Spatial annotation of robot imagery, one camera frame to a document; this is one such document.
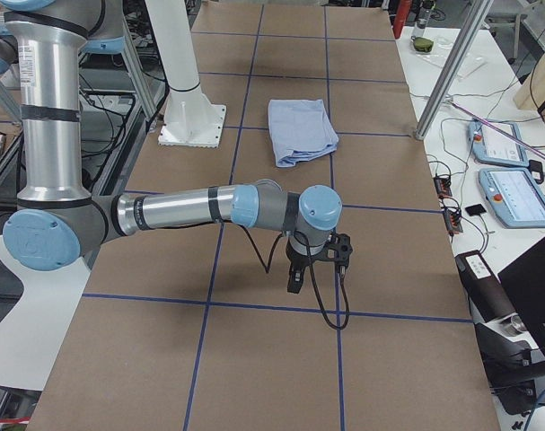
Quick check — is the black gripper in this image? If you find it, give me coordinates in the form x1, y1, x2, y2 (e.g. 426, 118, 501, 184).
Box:
286, 231, 353, 295

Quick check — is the blue striped button-up shirt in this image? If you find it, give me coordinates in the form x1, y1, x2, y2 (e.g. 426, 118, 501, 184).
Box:
268, 100, 339, 168

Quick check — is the black monitor on arm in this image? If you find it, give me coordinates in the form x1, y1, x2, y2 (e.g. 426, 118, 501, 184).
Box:
498, 237, 545, 355

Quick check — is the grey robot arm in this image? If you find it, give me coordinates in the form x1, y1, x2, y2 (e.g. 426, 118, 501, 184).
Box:
2, 1, 353, 293

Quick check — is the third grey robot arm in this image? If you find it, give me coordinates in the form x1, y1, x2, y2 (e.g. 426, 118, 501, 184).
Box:
0, 34, 20, 90

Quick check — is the small black phone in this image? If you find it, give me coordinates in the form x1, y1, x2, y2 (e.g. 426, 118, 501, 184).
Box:
465, 204, 487, 216

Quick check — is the near blue teach pendant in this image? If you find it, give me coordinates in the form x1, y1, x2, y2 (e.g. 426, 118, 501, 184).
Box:
478, 168, 545, 229

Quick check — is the blue teach pendant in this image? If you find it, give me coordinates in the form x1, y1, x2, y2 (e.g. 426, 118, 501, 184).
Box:
478, 168, 545, 229
468, 120, 529, 168

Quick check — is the far blue teach pendant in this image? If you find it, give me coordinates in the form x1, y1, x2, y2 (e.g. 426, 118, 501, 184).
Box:
468, 120, 529, 168

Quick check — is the reacher grabber stick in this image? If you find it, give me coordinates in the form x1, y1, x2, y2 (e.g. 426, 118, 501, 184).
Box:
444, 98, 545, 166

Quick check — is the olive green pouch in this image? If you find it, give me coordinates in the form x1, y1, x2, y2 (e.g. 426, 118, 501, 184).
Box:
412, 37, 435, 54

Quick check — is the clear water bottle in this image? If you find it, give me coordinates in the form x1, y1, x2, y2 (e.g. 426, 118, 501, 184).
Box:
411, 0, 435, 40

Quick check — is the red fire extinguisher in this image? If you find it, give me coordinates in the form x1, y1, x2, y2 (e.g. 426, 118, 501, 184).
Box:
392, 0, 412, 40

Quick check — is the white moulded chair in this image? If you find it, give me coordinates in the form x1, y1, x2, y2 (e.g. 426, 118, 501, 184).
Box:
0, 236, 91, 391

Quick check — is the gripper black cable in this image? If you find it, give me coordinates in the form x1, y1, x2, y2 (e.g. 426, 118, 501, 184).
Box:
244, 222, 351, 331

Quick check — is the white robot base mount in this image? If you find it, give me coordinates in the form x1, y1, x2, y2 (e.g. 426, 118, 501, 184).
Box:
145, 0, 226, 148

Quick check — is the aluminium frame post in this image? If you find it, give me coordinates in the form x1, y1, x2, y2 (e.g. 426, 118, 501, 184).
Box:
414, 0, 493, 141

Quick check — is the aluminium frame rail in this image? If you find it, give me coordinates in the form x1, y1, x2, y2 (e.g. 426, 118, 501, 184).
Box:
0, 66, 22, 210

